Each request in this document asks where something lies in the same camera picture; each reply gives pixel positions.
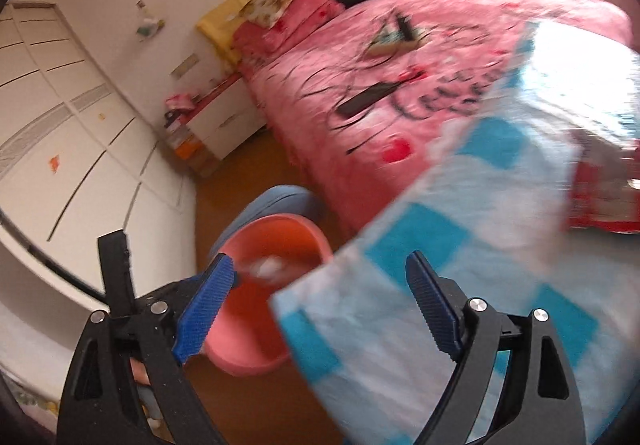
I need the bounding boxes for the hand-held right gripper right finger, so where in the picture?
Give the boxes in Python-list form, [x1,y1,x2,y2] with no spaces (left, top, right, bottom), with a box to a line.
[405,250,587,445]

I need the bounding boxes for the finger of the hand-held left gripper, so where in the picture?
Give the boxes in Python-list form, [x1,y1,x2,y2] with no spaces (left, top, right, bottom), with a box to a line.
[97,230,137,318]

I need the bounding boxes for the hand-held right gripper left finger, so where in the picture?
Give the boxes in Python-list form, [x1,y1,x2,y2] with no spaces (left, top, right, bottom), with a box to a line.
[57,252,236,445]

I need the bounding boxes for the blue checkered plastic tablecloth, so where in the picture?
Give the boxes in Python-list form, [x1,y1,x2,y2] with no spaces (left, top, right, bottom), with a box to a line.
[270,20,640,445]

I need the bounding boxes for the white crumpled paper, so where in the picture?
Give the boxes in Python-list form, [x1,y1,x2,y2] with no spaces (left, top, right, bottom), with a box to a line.
[245,257,292,284]

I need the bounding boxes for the white wardrobe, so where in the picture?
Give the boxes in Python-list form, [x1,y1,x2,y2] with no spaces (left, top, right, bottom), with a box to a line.
[0,0,198,306]

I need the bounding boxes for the orange box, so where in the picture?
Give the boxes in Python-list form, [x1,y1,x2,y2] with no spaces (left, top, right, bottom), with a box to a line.
[174,134,202,160]

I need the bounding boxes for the pink packet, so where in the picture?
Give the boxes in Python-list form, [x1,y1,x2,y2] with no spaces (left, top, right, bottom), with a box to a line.
[165,93,195,113]

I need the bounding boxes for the white red nightstand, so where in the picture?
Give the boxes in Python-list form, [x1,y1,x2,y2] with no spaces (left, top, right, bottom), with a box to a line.
[185,75,268,161]

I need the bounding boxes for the red snack packet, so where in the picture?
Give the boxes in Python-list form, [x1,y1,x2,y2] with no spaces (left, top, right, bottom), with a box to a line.
[567,128,640,233]

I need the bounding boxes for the black remote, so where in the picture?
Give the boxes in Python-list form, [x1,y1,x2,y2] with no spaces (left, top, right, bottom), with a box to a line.
[337,80,403,118]

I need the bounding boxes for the pink bed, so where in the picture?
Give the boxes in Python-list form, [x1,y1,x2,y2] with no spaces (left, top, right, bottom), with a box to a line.
[232,0,640,236]

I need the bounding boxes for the yellow headboard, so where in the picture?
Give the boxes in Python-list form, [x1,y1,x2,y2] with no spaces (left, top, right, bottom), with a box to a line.
[195,0,381,66]

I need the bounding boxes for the black charger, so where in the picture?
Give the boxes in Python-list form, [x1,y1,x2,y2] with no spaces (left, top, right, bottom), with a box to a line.
[395,12,416,43]

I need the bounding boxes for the floral yellow pillow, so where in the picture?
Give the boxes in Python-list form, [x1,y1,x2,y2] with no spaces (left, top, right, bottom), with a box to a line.
[245,0,302,28]

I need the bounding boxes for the folded red pink blanket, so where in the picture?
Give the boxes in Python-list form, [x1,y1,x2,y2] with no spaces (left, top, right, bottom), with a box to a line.
[232,0,346,58]

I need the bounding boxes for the wall decoration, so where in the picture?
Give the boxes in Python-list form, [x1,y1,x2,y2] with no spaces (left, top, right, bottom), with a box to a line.
[135,0,165,42]

